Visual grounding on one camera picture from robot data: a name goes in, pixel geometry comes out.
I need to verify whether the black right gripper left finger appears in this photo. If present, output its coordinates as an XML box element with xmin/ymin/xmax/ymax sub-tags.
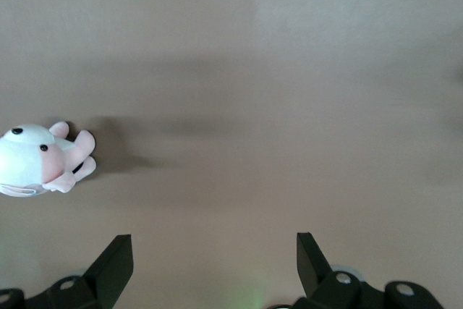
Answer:
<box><xmin>0</xmin><ymin>234</ymin><xmax>135</xmax><ymax>309</ymax></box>

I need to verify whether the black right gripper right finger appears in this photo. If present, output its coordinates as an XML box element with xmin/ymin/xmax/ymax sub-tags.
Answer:
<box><xmin>269</xmin><ymin>232</ymin><xmax>446</xmax><ymax>309</ymax></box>

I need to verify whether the white and pink plush dog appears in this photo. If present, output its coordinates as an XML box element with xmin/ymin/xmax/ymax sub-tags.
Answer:
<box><xmin>0</xmin><ymin>121</ymin><xmax>98</xmax><ymax>198</ymax></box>

